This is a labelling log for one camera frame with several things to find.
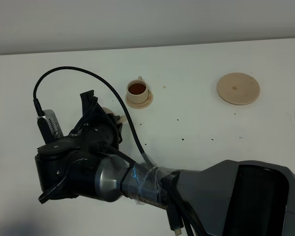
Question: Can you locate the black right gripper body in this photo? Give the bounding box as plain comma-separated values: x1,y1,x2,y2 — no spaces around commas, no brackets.
34,118,125,200

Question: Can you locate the beige ceramic teapot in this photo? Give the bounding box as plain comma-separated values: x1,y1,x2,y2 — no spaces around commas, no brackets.
102,107,127,124

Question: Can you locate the beige round teapot saucer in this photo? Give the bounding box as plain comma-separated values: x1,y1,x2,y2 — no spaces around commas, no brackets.
217,73,260,105

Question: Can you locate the beige saucer far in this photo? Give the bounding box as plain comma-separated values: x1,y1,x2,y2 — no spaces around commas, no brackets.
125,90,153,109

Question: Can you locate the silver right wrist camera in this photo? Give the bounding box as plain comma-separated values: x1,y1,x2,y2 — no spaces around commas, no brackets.
37,110,63,144

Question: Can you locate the beige teacup far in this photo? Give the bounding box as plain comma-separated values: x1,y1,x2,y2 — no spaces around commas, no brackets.
127,76,148,104

